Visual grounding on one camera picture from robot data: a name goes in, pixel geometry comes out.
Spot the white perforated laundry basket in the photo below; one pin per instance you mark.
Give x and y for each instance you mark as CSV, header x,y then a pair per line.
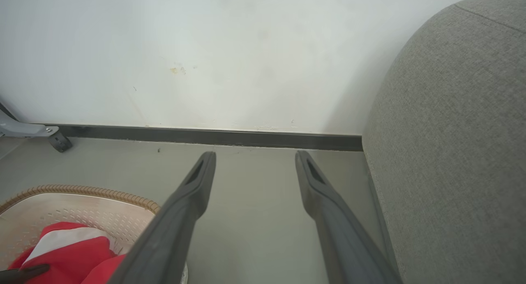
x,y
82,210

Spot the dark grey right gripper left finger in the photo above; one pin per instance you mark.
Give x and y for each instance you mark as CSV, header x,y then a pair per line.
x,y
172,234

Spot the black baseboard strip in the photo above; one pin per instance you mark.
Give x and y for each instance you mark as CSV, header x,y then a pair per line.
x,y
205,137

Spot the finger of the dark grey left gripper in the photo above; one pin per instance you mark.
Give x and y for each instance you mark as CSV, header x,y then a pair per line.
x,y
22,273

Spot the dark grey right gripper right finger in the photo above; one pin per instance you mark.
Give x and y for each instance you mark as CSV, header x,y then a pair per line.
x,y
341,243

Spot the black caster wheel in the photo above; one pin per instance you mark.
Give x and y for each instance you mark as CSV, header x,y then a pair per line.
x,y
61,143

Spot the grey metal frame leg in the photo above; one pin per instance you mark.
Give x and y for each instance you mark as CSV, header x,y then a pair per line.
x,y
20,129

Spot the grey fabric sofa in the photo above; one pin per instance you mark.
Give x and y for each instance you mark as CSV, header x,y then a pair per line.
x,y
452,152

